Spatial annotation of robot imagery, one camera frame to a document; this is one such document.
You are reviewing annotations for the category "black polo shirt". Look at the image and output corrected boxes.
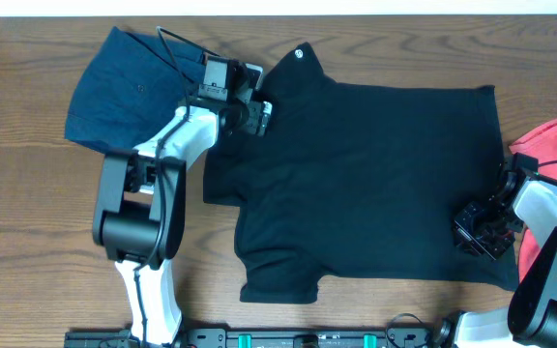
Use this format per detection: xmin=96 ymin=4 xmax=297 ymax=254
xmin=203 ymin=43 xmax=518 ymax=304

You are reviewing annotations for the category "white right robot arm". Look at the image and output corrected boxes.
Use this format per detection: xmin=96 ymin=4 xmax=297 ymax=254
xmin=440 ymin=162 xmax=557 ymax=347

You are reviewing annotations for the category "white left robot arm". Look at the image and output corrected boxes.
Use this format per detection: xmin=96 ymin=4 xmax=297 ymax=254
xmin=93 ymin=99 xmax=273 ymax=347

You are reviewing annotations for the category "folded navy blue garment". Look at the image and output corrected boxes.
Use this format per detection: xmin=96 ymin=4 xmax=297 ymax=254
xmin=65 ymin=27 xmax=205 ymax=153

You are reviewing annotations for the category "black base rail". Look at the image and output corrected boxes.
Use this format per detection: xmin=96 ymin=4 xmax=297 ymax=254
xmin=63 ymin=313 xmax=456 ymax=348

